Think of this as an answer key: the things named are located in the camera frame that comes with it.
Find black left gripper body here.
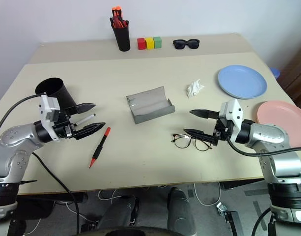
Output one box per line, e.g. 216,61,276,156
52,106,79,141

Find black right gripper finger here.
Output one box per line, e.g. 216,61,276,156
182,128,218,146
189,109,219,120

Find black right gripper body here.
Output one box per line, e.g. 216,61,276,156
212,115,236,148

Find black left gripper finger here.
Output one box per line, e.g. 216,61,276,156
75,121,107,141
74,103,96,116

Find white marker pen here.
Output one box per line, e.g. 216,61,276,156
75,113,96,126

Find thin-framed brown eyeglasses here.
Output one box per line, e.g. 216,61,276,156
171,133,213,152

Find red and black pen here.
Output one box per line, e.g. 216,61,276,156
89,126,111,169

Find crumpled white paper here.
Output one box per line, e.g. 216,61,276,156
186,78,206,99

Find empty black pen cup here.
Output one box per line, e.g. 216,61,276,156
34,77,77,112

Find blue plastic plate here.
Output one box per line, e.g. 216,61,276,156
218,64,268,100

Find open grey glasses case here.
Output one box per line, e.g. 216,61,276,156
126,86,176,125

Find pink plastic plate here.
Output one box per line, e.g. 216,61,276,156
256,101,301,131

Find black table base bar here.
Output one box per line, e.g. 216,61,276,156
17,192,89,204

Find black sunglasses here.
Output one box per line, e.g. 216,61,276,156
172,39,200,50

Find metal caster wheel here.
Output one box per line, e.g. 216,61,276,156
216,202,230,216

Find dark rounded robot leg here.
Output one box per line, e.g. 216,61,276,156
166,186,197,236
100,195,141,231

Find black pen cup with pens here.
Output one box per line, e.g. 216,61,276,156
111,23,131,53

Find blue round container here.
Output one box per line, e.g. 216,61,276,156
270,66,281,80

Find brown wooden cabinet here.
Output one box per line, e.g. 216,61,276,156
278,46,301,112

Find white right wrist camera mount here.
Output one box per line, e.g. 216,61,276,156
218,98,244,139

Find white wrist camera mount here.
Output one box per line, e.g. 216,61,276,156
218,98,244,139
39,92,61,142

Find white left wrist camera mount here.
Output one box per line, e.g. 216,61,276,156
39,92,61,142

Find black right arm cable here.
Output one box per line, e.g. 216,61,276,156
226,137,301,157

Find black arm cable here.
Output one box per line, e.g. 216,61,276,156
0,94,47,141
226,137,301,157

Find black hanging cable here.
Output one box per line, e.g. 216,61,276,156
31,151,81,236

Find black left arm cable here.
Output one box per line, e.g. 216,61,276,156
0,94,47,141

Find white floor cable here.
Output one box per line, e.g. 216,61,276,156
192,181,221,207
98,188,122,202

